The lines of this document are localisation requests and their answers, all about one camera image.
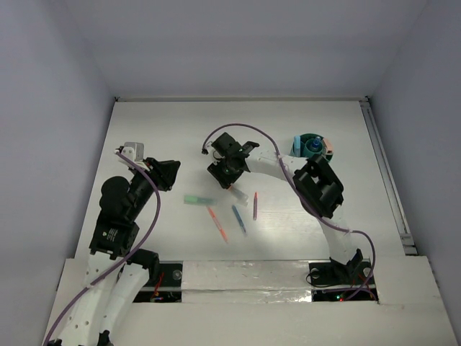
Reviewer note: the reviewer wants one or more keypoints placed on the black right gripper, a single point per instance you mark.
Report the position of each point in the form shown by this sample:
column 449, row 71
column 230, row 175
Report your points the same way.
column 225, row 180

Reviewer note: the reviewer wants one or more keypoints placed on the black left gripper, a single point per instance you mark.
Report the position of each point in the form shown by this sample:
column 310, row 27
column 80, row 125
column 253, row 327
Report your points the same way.
column 157, row 174

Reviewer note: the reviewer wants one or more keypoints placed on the orange capped highlighter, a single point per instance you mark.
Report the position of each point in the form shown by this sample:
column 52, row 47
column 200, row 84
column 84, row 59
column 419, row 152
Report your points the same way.
column 241, row 197

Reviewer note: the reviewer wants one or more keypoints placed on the green highlighter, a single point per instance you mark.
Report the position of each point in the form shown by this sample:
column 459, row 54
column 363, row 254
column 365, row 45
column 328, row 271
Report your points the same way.
column 195, row 200

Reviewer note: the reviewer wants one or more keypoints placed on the light blue highlighter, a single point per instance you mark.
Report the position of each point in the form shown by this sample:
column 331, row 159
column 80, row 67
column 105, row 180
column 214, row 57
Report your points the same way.
column 297, row 146

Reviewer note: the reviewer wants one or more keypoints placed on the pink eraser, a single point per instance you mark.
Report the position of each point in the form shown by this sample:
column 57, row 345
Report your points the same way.
column 328, row 146

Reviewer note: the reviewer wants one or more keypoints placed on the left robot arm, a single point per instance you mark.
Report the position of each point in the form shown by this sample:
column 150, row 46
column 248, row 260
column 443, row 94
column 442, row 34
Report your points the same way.
column 117, row 267

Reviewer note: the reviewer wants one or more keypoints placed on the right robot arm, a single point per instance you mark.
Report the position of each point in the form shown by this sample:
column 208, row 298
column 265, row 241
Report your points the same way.
column 319, row 189

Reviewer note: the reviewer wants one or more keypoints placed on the blue pen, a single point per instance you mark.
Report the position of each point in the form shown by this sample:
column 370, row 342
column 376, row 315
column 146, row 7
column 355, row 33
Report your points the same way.
column 239, row 219

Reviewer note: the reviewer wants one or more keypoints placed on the red purple pen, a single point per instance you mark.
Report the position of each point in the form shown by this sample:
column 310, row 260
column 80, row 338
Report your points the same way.
column 255, row 206

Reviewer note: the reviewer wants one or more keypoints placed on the orange pen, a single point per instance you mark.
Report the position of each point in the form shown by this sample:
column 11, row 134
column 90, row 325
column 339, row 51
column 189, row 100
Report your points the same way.
column 217, row 224

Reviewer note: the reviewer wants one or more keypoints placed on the teal round organizer container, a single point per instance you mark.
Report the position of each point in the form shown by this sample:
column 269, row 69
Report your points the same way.
column 309, row 144

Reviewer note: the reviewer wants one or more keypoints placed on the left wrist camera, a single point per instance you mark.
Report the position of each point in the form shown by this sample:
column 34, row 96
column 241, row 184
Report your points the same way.
column 131, row 154

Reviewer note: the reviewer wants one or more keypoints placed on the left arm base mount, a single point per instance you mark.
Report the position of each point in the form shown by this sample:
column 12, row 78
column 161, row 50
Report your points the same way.
column 166, row 288

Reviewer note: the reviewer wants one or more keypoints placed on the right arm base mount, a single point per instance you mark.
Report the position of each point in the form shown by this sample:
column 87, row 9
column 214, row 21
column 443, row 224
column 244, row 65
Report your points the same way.
column 327, row 286

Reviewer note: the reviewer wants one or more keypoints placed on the aluminium rail right side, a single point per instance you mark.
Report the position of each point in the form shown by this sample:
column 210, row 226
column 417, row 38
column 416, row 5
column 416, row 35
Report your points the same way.
column 406, row 237

